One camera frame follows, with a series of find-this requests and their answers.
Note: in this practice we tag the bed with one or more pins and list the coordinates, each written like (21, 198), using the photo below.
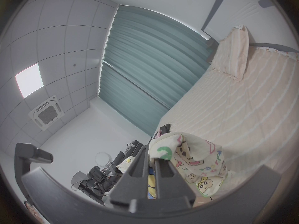
(245, 115)

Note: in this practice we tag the ceiling light panel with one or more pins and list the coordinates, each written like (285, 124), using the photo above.
(29, 80)

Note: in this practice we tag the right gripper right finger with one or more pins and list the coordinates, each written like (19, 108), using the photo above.
(170, 183)

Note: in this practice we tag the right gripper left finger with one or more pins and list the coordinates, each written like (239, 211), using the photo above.
(135, 181)

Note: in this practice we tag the grey bedside table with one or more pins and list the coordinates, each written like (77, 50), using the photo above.
(211, 51)

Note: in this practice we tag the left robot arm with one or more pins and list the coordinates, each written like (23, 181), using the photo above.
(98, 174)

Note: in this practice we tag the cream striped pillow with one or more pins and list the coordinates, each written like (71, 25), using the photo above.
(231, 52)

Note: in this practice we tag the ceiling air vent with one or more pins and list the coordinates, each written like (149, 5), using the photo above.
(46, 114)

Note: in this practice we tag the pink garment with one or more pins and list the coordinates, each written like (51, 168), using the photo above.
(159, 134)

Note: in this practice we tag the black chest of drawers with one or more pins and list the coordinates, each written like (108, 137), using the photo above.
(134, 148)

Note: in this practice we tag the dark grey garment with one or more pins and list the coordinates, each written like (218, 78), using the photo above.
(165, 127)

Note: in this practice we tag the white printed pyjama top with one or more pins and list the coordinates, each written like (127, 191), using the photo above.
(196, 162)

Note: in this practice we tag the blue-green curtain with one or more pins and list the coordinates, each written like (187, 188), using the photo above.
(158, 50)
(130, 101)

